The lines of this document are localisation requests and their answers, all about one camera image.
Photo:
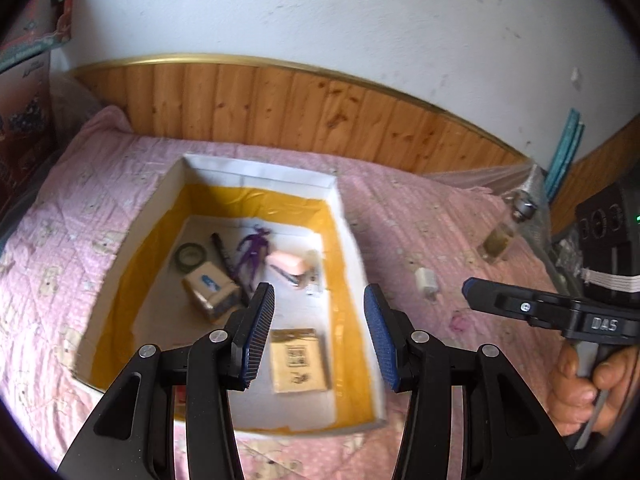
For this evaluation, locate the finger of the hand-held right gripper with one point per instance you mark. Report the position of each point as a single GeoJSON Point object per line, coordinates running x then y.
{"type": "Point", "coordinates": [530, 310]}
{"type": "Point", "coordinates": [480, 287]}

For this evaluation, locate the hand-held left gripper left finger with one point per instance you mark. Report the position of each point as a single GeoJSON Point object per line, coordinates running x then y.
{"type": "Point", "coordinates": [257, 335]}

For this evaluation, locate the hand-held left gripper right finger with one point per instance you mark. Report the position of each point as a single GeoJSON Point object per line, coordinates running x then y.
{"type": "Point", "coordinates": [380, 335]}

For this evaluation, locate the cream tea box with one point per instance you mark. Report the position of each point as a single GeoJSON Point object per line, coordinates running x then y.
{"type": "Point", "coordinates": [300, 360]}

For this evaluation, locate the white charger plug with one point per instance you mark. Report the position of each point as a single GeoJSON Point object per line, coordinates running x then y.
{"type": "Point", "coordinates": [426, 280]}

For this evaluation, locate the small beige blue box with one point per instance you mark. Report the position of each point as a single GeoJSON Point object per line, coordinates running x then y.
{"type": "Point", "coordinates": [210, 285]}

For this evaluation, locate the pink stapler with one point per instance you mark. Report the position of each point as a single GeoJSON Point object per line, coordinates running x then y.
{"type": "Point", "coordinates": [285, 262]}

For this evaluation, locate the white cardboard box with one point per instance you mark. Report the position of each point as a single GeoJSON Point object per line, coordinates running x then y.
{"type": "Point", "coordinates": [285, 412]}

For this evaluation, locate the purple action figure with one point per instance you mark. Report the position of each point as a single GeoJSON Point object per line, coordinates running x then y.
{"type": "Point", "coordinates": [255, 250]}

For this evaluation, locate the black marker pen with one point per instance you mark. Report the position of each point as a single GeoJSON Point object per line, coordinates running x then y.
{"type": "Point", "coordinates": [222, 255]}

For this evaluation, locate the green tape roll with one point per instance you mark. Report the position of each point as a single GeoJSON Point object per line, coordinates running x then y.
{"type": "Point", "coordinates": [178, 260]}

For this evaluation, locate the person's right hand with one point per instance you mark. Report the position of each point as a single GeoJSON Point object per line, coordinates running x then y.
{"type": "Point", "coordinates": [570, 400]}

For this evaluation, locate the crumpled clear plastic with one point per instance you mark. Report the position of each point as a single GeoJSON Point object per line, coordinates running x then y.
{"type": "Point", "coordinates": [567, 255]}

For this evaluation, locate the glass bottle with metal lid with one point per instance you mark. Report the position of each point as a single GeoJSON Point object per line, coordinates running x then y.
{"type": "Point", "coordinates": [497, 242]}

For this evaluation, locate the pink printed blanket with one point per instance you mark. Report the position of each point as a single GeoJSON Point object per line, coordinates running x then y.
{"type": "Point", "coordinates": [425, 220]}

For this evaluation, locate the teal plastic tube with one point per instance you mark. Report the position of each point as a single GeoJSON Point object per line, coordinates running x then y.
{"type": "Point", "coordinates": [562, 155]}
{"type": "Point", "coordinates": [571, 160]}

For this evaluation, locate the robot toy box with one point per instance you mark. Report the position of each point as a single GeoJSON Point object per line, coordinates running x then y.
{"type": "Point", "coordinates": [25, 125]}

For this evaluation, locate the toy washing machine box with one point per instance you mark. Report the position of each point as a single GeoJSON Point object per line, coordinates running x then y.
{"type": "Point", "coordinates": [30, 50]}

